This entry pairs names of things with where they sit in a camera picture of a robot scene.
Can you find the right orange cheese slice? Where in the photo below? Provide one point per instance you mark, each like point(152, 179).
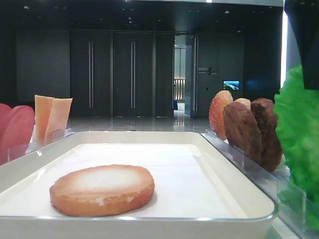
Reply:
point(59, 115)

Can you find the left orange cheese slice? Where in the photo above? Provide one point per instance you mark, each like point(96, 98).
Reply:
point(43, 106)

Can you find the red tomato slice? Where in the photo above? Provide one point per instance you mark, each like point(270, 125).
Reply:
point(3, 117)
point(15, 133)

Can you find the right clear acrylic holder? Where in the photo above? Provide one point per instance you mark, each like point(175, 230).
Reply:
point(266, 181)

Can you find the orange cheese slice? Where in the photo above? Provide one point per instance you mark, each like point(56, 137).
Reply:
point(59, 115)
point(43, 106)

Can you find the left clear acrylic holder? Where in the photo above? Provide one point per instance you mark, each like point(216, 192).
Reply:
point(37, 145)

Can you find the clear acrylic holder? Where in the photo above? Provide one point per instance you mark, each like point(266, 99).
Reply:
point(266, 181)
point(37, 145)

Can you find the front brown meat patty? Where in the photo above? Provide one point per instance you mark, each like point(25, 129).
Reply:
point(242, 130)

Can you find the left dark double door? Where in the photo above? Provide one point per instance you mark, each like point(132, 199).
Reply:
point(90, 53)

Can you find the rear red tomato slice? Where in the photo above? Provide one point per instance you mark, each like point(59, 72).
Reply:
point(3, 117)

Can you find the small wall display screen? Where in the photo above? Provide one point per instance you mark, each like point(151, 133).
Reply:
point(231, 85)

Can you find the rear pale bread slice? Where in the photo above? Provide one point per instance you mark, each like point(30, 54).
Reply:
point(244, 101)

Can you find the rear brown meat patty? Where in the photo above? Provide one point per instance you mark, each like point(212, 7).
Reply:
point(263, 111)

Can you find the round bread slice on tray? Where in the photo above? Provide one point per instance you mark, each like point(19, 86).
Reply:
point(102, 190)

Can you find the white rectangular tray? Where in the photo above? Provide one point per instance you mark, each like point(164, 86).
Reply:
point(199, 193)

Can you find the upright sugared bread slice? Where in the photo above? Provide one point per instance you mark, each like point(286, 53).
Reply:
point(218, 103)

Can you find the front red tomato slice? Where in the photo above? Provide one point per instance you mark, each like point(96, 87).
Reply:
point(15, 133)

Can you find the brown meat patty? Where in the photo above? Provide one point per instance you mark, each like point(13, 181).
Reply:
point(263, 111)
point(242, 130)

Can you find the right dark door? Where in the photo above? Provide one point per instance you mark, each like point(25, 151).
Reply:
point(133, 74)

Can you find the green lettuce leaf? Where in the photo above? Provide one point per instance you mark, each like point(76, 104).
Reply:
point(297, 211)
point(298, 131)

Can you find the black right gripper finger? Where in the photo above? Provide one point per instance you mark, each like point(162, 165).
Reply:
point(304, 18)

